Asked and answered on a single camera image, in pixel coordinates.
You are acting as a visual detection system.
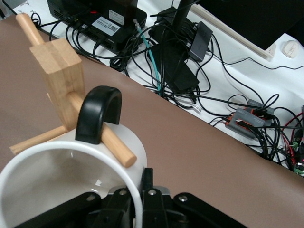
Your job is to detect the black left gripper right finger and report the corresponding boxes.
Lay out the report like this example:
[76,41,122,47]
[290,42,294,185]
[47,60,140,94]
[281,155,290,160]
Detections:
[142,167,178,228]

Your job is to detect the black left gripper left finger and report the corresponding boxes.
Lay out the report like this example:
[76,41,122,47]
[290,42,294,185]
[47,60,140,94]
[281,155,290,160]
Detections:
[90,187,135,228]

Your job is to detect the white smiley cup black handle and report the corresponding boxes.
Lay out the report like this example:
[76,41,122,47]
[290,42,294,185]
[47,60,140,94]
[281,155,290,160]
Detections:
[0,85,148,228]

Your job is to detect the brown table cover mat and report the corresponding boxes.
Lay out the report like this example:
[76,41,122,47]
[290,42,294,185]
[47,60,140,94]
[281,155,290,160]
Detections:
[0,20,304,228]

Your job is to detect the grey orange adapter box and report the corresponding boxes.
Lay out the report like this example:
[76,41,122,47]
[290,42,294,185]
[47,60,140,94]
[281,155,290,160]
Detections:
[246,98,276,119]
[225,107,266,140]

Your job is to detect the black power brick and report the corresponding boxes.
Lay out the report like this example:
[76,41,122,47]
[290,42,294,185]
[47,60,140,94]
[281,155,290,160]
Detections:
[147,44,200,91]

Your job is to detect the wooden mug rack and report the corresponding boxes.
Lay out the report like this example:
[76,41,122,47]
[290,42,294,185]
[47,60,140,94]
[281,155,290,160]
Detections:
[9,13,138,168]

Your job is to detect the green terminal connector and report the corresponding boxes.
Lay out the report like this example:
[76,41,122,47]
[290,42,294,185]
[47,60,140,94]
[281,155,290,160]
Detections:
[291,136,304,177]

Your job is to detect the dark grey usb hub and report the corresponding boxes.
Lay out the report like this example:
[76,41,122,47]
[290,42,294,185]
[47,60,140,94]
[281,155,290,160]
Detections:
[189,20,214,63]

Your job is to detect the cream plastic strip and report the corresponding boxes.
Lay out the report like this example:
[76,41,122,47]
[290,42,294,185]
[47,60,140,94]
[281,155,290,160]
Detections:
[190,3,278,62]

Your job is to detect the black mini computer box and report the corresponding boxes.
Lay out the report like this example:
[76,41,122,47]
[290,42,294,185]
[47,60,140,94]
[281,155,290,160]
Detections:
[47,0,147,53]

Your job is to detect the black monitor stand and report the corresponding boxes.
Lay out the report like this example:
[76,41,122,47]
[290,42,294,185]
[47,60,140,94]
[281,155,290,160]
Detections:
[150,0,202,42]

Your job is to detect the white round plastic disc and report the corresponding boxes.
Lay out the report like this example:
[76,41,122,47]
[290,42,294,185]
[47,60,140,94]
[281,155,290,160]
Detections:
[281,40,299,58]

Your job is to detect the black monitor panel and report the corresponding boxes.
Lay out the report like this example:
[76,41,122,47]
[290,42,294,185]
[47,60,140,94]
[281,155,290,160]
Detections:
[199,0,304,51]

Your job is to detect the teal network cable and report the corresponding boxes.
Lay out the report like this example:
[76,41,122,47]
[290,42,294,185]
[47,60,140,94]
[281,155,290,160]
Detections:
[133,19,165,96]

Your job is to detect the red wires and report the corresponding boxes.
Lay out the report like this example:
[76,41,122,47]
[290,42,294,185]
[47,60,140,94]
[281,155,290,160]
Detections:
[282,112,304,168]

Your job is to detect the black cable bundle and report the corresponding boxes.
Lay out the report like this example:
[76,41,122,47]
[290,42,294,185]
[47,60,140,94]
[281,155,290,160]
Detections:
[30,9,304,171]

